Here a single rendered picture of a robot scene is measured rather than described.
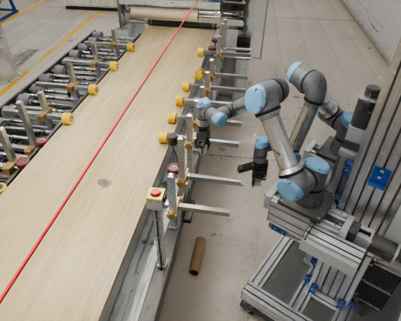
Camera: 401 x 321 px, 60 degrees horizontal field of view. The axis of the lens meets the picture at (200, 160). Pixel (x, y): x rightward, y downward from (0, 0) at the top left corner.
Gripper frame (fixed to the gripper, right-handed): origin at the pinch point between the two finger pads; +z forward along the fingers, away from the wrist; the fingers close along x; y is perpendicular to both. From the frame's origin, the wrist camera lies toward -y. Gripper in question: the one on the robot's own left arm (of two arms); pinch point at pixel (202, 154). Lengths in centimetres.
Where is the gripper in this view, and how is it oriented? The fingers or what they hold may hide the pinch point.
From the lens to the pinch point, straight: 208.6
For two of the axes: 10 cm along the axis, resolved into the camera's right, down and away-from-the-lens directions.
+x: -9.8, -1.2, 1.4
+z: -0.1, 7.8, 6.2
